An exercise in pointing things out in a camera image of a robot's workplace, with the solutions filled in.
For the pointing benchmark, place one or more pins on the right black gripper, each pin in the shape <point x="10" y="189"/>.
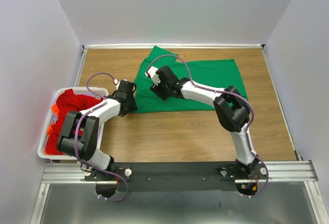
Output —
<point x="156" y="89"/>

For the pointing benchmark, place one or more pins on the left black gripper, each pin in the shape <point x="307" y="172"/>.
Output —
<point x="133" y="107"/>

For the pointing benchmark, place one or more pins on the green t-shirt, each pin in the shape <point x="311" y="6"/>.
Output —
<point x="215" y="73"/>

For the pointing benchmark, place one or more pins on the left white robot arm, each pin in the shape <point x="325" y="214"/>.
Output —
<point x="80" y="130"/>

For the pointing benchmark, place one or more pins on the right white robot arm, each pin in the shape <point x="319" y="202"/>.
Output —
<point x="233" y="111"/>

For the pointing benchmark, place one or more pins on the white plastic laundry basket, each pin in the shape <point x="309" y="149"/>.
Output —
<point x="51" y="119"/>

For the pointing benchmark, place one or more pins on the red t-shirt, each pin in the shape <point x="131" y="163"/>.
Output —
<point x="66" y="102"/>

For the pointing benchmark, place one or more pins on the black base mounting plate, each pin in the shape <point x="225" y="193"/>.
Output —
<point x="177" y="177"/>

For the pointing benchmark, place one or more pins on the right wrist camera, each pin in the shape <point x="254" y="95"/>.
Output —
<point x="151" y="73"/>

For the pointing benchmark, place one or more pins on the aluminium back table rail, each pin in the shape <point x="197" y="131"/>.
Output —
<point x="174" y="46"/>

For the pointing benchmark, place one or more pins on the aluminium front rail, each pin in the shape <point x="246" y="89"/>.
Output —
<point x="279" y="171"/>

